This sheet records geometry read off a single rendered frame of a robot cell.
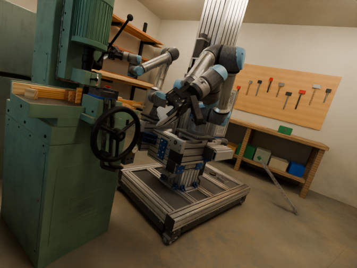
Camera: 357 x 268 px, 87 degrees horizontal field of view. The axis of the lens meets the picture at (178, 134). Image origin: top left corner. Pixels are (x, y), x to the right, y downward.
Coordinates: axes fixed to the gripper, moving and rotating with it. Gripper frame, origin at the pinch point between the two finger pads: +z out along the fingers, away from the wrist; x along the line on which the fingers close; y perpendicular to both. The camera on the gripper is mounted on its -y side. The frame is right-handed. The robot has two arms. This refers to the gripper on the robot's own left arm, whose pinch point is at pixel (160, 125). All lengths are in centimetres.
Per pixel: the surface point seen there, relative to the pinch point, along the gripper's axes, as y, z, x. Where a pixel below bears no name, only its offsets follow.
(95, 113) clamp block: 31.3, 14.1, -18.4
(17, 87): 59, 33, -11
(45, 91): 56, 26, -17
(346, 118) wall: -115, -286, -197
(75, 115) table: 38.3, 21.8, -20.4
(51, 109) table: 40, 27, -12
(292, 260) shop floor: -122, -33, -114
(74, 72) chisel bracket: 65, 8, -25
